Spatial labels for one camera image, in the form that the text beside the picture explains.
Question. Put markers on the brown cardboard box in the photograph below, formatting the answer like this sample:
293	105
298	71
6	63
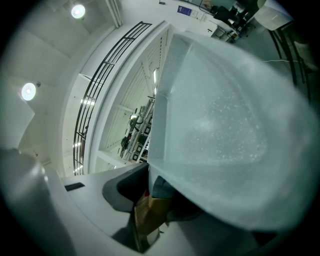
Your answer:
150	215

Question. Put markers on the black metal railing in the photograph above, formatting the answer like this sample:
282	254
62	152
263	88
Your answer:
93	82

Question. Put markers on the storage shelf with equipment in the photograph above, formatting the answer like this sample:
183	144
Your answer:
138	135

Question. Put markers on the blue wall poster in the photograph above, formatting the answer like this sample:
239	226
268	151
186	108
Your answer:
184	10

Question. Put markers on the white speckled counter block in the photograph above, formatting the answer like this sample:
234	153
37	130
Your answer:
215	125

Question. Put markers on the black office chair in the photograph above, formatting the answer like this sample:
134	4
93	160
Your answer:
223	13

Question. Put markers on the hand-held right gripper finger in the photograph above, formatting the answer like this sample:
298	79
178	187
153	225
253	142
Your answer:
23	200

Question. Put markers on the round ceiling lamp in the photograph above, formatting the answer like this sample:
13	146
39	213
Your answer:
78	11
28	91

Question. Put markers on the white worktop with black slot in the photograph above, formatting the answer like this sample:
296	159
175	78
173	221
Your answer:
92	200

